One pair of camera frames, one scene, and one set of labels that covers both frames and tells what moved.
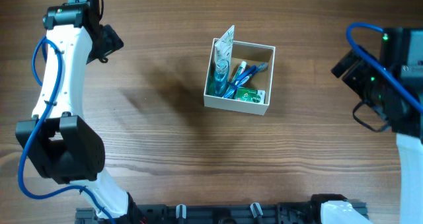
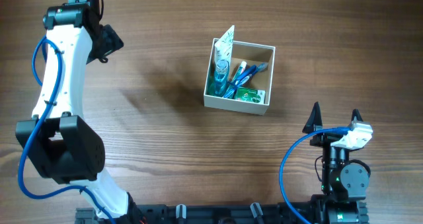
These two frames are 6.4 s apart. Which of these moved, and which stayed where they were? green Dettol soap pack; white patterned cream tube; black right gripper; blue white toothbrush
Moved: black right gripper
Stayed: green Dettol soap pack; blue white toothbrush; white patterned cream tube
